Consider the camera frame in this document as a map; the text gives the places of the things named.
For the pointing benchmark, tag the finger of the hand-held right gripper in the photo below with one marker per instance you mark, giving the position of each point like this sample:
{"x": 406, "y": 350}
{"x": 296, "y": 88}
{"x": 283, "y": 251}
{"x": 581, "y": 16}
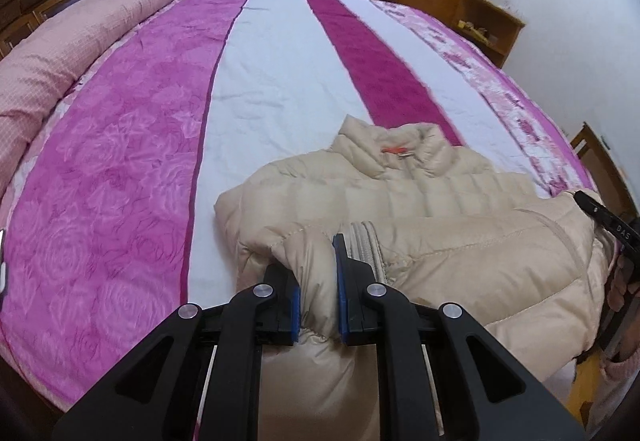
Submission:
{"x": 591, "y": 207}

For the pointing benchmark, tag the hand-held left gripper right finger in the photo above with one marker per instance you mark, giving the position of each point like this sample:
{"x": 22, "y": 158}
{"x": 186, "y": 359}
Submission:
{"x": 341, "y": 306}

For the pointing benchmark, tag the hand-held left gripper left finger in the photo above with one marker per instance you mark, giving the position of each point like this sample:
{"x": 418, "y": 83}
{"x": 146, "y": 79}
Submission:
{"x": 295, "y": 316}

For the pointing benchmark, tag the beige puffer jacket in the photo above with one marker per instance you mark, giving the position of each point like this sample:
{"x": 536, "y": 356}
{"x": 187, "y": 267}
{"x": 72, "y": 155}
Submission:
{"x": 450, "y": 246}

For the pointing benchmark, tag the person's right forearm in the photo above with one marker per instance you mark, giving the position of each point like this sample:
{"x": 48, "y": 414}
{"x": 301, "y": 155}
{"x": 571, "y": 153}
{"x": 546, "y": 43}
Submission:
{"x": 620, "y": 386}

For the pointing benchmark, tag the person's right hand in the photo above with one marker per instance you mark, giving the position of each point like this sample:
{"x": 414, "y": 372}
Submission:
{"x": 622, "y": 288}

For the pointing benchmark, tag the wooden chair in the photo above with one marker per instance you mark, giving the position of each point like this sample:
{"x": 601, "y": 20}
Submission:
{"x": 597, "y": 156}

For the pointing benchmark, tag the pink and white striped bedspread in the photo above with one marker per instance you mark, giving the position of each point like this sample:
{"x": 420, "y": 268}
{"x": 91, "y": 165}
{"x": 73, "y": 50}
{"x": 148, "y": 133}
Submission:
{"x": 125, "y": 146}

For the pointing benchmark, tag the small dark device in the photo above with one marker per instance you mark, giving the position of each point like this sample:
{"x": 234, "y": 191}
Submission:
{"x": 2, "y": 266}

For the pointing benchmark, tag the pink rolled quilt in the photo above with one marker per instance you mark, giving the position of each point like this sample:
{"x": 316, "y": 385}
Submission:
{"x": 60, "y": 51}

